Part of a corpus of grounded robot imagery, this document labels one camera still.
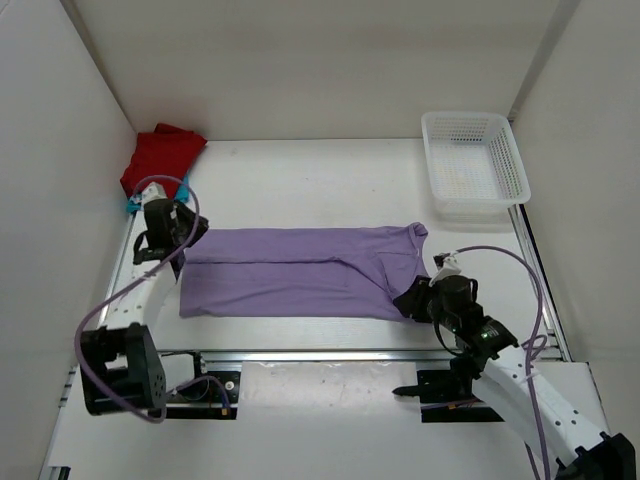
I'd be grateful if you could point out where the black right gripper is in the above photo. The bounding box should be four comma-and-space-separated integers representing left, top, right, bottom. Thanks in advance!
394, 276, 458, 332

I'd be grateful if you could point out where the teal polo shirt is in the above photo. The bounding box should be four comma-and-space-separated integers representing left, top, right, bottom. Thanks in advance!
126, 175, 190, 214

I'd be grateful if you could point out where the lilac garment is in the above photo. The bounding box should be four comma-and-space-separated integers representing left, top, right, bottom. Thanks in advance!
179, 223, 428, 321

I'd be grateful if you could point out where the red t shirt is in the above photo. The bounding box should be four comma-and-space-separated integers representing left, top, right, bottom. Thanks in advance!
120, 123, 207, 198

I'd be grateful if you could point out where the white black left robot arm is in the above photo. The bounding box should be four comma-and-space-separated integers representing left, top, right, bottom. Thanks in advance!
74, 198, 208, 423

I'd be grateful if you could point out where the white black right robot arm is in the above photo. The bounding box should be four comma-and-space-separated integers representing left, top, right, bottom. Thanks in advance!
393, 275, 637, 479

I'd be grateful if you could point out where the white plastic basket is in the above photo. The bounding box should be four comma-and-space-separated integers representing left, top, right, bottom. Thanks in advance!
421, 111, 531, 218

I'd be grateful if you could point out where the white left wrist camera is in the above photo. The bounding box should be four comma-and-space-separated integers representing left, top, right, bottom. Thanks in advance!
139, 182, 167, 206

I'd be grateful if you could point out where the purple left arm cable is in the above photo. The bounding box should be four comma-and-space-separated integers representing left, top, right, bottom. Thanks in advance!
74, 175, 234, 425

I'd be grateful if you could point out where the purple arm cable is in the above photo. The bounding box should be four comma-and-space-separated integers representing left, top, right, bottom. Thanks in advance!
74, 175, 234, 425
457, 245, 551, 480

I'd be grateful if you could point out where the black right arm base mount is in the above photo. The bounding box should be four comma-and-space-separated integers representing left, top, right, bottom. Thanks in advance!
392, 360, 503, 424

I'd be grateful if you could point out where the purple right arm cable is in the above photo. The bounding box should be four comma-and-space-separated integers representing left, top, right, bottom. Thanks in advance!
457, 245, 551, 480

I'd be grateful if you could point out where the aluminium table edge rail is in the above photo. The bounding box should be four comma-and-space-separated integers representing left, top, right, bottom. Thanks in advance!
202, 349, 451, 363

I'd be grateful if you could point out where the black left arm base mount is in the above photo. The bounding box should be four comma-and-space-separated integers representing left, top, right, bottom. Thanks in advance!
167, 359, 241, 421

